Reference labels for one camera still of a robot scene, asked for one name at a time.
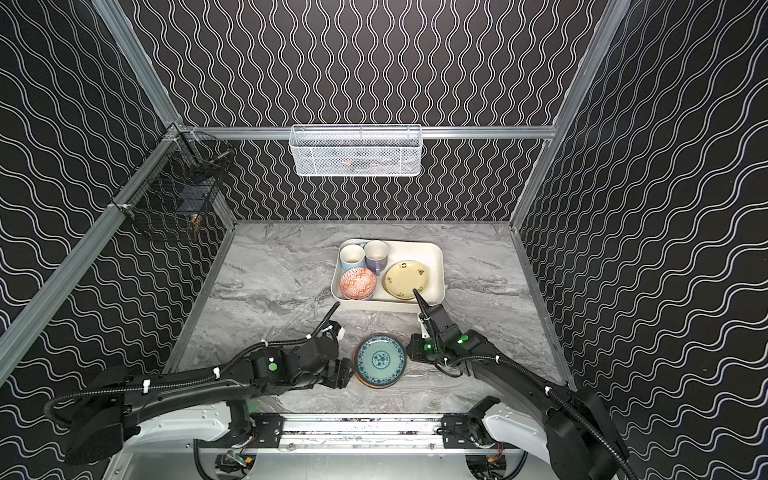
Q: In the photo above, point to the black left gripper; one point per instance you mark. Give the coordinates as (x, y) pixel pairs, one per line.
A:
(341, 370)

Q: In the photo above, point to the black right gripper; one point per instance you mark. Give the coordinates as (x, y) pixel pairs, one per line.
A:
(437, 322)

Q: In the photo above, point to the teal patterned plate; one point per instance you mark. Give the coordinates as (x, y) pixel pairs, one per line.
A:
(380, 361)

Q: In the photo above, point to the yellow round plate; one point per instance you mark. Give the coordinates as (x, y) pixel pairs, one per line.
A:
(402, 278)

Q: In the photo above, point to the red patterned bowl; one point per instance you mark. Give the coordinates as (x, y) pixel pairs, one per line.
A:
(358, 283)

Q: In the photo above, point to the light blue ceramic mug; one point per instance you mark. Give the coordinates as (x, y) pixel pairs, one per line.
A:
(352, 256)

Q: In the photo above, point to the purple ceramic mug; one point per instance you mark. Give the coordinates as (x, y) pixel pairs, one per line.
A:
(376, 255)

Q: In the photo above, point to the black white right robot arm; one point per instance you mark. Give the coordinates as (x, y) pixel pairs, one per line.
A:
(540, 408)

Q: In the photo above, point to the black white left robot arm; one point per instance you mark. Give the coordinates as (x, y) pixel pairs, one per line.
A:
(100, 420)

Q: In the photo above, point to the white plastic bin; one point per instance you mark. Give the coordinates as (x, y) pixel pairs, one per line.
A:
(427, 253)

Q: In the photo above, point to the white mesh wall basket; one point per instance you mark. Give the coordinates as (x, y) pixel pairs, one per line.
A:
(357, 150)

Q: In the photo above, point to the black wire wall basket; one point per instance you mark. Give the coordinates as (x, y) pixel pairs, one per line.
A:
(176, 202)

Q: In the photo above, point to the aluminium frame corner post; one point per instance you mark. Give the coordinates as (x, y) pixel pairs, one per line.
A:
(125, 37)

